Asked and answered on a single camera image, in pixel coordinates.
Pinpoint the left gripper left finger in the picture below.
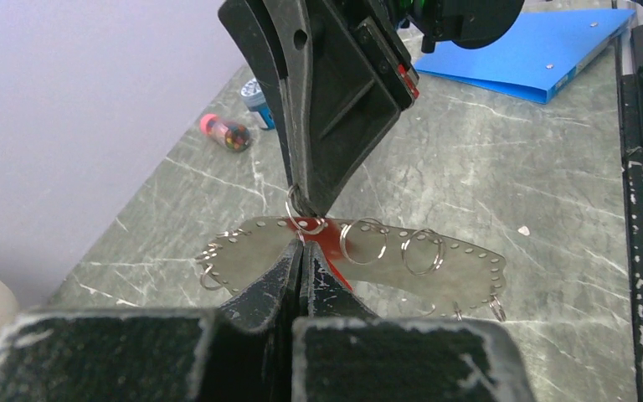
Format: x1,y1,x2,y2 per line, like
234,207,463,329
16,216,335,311
0,240,304,401

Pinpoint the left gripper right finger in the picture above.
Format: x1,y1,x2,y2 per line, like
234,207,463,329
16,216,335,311
292,242,535,401

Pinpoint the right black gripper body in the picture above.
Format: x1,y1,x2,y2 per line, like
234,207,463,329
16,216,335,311
349,0,527,109

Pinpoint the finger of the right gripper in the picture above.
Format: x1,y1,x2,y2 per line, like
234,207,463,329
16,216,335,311
218,1,300,188
292,1,400,217

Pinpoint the key with red tag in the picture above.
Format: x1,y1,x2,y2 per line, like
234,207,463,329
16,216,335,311
284,218,352,290

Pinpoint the blue round tin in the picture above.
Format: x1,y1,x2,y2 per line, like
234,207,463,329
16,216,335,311
239,78,275,131

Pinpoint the pink capped brown vial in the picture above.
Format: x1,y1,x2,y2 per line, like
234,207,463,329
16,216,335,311
199,114,252,152

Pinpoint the blue foam sheet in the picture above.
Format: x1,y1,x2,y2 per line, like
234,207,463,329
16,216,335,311
414,8,635,104

